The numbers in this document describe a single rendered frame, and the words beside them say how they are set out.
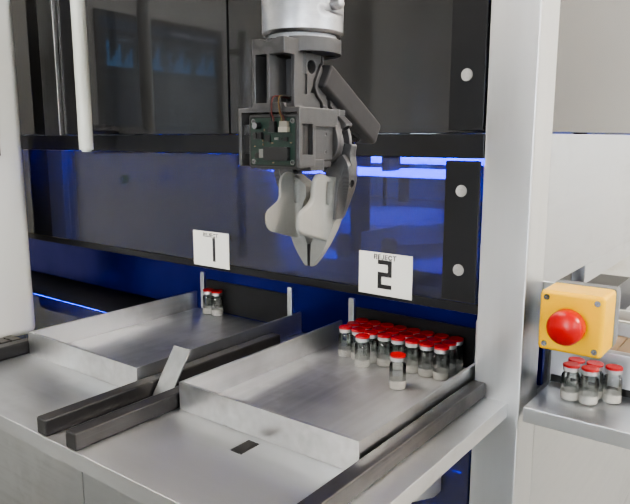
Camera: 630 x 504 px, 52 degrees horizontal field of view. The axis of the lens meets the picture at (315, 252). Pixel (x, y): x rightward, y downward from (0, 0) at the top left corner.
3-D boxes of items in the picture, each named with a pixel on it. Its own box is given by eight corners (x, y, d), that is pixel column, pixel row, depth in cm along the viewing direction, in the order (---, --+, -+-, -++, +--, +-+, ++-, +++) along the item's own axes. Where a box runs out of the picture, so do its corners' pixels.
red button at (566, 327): (553, 336, 77) (555, 303, 76) (588, 342, 74) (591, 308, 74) (542, 344, 74) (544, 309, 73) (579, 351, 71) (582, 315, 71)
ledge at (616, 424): (557, 387, 91) (558, 374, 91) (660, 410, 84) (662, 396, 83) (522, 421, 80) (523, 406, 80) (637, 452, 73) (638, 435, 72)
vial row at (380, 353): (343, 352, 100) (343, 323, 99) (451, 378, 89) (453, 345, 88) (335, 356, 98) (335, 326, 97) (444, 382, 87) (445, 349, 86)
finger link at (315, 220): (280, 272, 61) (280, 173, 60) (317, 263, 66) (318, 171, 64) (307, 276, 59) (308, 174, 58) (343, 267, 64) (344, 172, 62)
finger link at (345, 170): (306, 217, 64) (306, 127, 62) (316, 215, 65) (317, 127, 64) (346, 221, 61) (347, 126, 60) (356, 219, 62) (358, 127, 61)
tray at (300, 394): (340, 340, 106) (340, 319, 105) (493, 375, 90) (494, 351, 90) (179, 409, 79) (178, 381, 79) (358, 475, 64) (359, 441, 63)
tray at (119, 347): (196, 308, 126) (195, 290, 126) (301, 332, 111) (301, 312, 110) (29, 354, 99) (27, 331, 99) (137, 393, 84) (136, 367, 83)
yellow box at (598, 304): (555, 333, 83) (559, 278, 82) (616, 344, 79) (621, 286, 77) (535, 349, 77) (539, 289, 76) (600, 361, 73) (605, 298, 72)
